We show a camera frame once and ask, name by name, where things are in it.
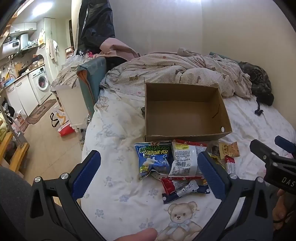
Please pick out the dark camouflage clothing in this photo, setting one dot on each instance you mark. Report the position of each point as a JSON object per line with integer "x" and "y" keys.
{"x": 259, "y": 81}

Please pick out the white side table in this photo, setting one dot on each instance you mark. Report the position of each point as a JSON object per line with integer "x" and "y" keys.
{"x": 69, "y": 104}

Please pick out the checked bear-print duvet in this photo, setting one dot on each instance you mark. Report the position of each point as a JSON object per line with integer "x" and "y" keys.
{"x": 166, "y": 69}

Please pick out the small dark blue dotted packet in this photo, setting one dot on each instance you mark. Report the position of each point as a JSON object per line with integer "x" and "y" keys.
{"x": 171, "y": 198}

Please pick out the cardboard box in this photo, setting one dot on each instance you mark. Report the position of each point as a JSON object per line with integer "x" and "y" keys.
{"x": 180, "y": 109}

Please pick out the red and white shopping bag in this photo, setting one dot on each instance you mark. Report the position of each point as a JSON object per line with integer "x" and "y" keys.
{"x": 63, "y": 125}

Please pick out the wooden rack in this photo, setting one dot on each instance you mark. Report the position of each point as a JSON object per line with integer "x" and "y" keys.
{"x": 13, "y": 148}

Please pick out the black hanging jacket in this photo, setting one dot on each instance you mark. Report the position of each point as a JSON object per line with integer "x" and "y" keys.
{"x": 94, "y": 25}

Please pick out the black sock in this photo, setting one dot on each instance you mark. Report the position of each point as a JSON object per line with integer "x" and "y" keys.
{"x": 143, "y": 112}

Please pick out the blue cartoon snack packet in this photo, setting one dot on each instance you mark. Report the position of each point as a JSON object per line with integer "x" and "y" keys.
{"x": 152, "y": 160}

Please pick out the white washing machine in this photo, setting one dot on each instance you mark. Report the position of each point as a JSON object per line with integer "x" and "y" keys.
{"x": 40, "y": 83}

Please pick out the brown patterned rug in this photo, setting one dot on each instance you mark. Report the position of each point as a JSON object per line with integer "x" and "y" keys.
{"x": 40, "y": 112}

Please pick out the pile of light clothes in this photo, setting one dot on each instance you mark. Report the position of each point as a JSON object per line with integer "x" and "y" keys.
{"x": 68, "y": 71}

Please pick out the white red-trimmed snack packet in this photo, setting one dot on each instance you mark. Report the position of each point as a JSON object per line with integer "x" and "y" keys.
{"x": 182, "y": 160}

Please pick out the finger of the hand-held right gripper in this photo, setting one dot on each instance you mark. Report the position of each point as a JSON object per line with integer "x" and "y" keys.
{"x": 262, "y": 149}
{"x": 285, "y": 143}

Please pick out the person's left hand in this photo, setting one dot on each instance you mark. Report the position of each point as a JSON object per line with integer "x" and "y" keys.
{"x": 136, "y": 235}

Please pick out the person's right hand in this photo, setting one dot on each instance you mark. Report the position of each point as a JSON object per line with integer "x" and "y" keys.
{"x": 281, "y": 208}

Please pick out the yellow snack packet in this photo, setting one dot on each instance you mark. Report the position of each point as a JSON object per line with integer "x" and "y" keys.
{"x": 217, "y": 159}

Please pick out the teal pillow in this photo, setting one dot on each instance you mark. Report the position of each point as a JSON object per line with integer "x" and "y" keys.
{"x": 222, "y": 56}

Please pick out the pink cloth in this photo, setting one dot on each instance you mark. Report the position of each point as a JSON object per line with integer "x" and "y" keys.
{"x": 118, "y": 49}

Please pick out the teal padded board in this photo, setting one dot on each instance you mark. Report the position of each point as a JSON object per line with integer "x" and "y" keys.
{"x": 91, "y": 78}

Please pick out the tan orange snack packet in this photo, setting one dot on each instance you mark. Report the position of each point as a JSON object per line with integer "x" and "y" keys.
{"x": 229, "y": 149}

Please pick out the dark brown snack packet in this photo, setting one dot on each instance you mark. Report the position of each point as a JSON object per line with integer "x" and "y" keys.
{"x": 214, "y": 149}

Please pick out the small red candy packet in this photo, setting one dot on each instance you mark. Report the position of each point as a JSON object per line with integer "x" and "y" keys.
{"x": 230, "y": 165}

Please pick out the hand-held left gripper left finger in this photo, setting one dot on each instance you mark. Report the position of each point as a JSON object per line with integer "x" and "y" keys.
{"x": 86, "y": 176}

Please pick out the white kitchen cabinet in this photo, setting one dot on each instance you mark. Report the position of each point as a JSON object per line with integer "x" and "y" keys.
{"x": 20, "y": 95}

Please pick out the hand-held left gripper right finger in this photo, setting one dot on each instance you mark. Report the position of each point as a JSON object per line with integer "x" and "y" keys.
{"x": 211, "y": 176}

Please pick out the white water heater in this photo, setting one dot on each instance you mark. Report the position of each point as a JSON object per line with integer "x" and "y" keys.
{"x": 10, "y": 46}

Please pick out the white hanging towel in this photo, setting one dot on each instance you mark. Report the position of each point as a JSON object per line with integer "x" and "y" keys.
{"x": 52, "y": 51}

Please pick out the red and white snack packet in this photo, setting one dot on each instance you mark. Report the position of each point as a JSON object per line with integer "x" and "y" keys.
{"x": 175, "y": 185}

